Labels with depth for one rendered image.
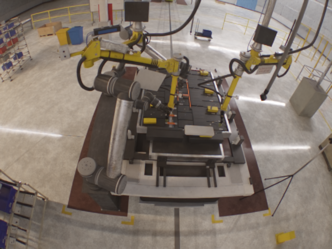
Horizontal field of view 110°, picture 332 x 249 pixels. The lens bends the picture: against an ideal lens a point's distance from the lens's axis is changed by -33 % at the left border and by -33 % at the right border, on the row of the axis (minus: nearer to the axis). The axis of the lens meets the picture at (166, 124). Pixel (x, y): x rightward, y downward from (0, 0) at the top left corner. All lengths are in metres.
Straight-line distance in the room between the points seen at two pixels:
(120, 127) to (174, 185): 0.97
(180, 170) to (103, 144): 1.01
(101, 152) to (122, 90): 1.04
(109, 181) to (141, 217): 1.26
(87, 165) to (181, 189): 1.03
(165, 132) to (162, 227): 1.44
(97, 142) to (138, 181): 0.73
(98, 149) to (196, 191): 1.26
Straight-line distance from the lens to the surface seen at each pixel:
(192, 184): 2.04
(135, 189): 1.96
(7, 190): 2.80
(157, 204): 2.33
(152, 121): 2.20
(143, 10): 1.64
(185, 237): 2.74
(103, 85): 1.38
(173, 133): 2.02
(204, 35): 8.14
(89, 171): 1.65
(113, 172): 1.55
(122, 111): 1.33
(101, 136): 2.28
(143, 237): 2.69
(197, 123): 2.32
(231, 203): 3.07
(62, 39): 7.87
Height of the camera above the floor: 2.68
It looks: 49 degrees down
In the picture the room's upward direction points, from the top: 8 degrees clockwise
